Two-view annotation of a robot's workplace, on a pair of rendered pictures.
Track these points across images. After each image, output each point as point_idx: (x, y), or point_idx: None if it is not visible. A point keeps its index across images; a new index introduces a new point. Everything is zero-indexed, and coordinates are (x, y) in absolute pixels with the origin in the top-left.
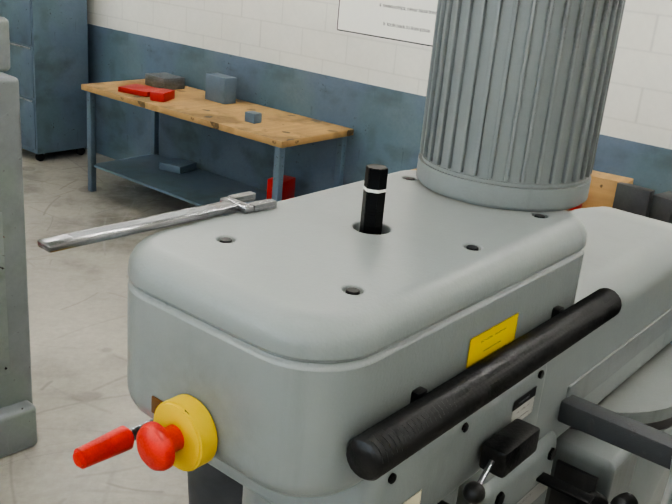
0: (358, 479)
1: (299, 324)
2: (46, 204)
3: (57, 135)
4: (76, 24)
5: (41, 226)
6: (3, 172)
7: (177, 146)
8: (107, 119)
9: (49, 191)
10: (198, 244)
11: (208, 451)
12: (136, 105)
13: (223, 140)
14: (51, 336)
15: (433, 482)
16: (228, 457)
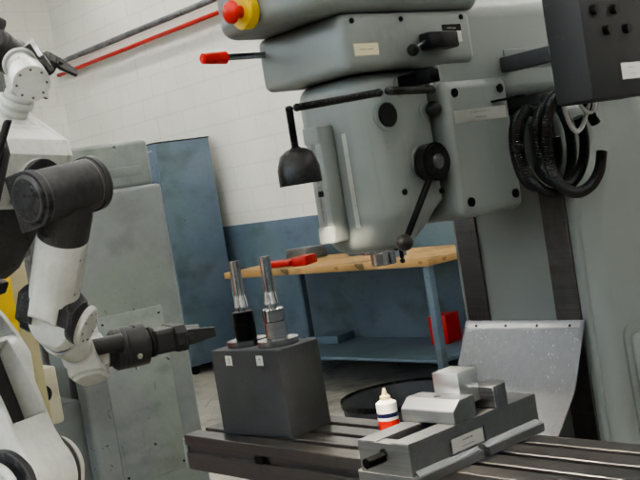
0: (324, 1)
1: None
2: (207, 400)
3: (209, 344)
4: (211, 227)
5: (204, 414)
6: (157, 268)
7: (332, 323)
8: (257, 318)
9: (209, 391)
10: None
11: (254, 10)
12: (280, 274)
13: (377, 300)
14: (226, 478)
15: (386, 43)
16: (265, 10)
